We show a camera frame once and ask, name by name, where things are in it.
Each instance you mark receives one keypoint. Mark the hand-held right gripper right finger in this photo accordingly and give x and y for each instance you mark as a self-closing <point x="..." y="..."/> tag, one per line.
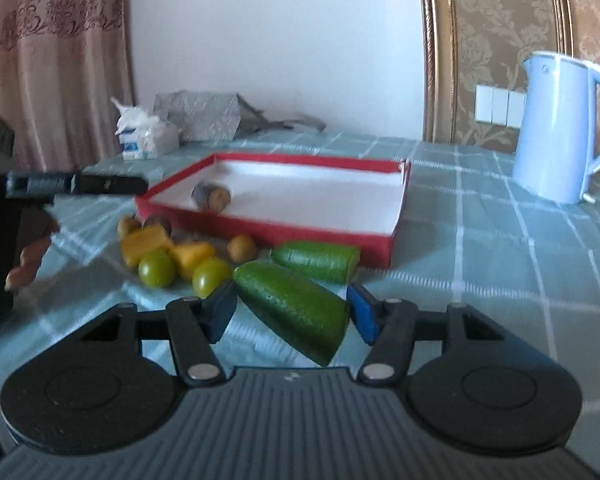
<point x="362" y="317"/>

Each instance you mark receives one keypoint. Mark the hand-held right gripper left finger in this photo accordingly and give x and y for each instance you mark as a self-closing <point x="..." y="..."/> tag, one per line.
<point x="221" y="310"/>

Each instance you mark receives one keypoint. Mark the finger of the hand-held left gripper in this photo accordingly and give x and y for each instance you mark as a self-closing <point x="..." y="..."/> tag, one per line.
<point x="95" y="184"/>

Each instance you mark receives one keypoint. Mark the green tomato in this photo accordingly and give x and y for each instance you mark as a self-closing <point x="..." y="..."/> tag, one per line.
<point x="211" y="276"/>
<point x="156" y="269"/>

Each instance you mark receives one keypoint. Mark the small orange round fruit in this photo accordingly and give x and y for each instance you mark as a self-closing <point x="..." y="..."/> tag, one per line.
<point x="128" y="226"/>

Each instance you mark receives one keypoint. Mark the small brown potato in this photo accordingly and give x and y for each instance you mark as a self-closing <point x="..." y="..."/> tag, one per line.
<point x="241" y="248"/>

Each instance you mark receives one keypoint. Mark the green cucumber half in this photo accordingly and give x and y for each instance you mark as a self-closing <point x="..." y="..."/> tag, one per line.
<point x="292" y="312"/>
<point x="316" y="260"/>

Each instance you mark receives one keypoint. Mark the purple eggplant piece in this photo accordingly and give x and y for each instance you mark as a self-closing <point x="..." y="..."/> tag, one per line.
<point x="211" y="196"/>
<point x="157" y="222"/>

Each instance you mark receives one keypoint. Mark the shallow red cardboard box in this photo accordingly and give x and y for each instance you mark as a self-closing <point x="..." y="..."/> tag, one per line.
<point x="300" y="195"/>

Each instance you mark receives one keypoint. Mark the person's left hand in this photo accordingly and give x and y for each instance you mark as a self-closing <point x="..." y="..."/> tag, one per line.
<point x="29" y="260"/>

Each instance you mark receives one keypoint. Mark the white tissue pack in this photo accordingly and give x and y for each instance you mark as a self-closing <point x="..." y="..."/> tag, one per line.
<point x="145" y="137"/>

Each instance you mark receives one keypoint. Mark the grey patterned gift bag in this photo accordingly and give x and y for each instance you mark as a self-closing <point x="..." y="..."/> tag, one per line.
<point x="200" y="115"/>

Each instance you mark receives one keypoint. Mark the green checked tablecloth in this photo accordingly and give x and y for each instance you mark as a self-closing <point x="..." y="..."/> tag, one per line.
<point x="480" y="260"/>

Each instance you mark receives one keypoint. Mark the pink patterned curtain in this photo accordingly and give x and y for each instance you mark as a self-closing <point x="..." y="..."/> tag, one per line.
<point x="50" y="60"/>

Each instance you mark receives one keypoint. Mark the light blue electric kettle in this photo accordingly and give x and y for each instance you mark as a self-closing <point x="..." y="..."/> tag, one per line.
<point x="550" y="130"/>

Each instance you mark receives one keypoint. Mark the white wall switch panel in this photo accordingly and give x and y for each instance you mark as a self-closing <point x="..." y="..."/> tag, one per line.
<point x="500" y="106"/>

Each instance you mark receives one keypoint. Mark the gold wall moulding frame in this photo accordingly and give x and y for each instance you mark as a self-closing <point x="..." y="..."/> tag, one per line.
<point x="435" y="50"/>

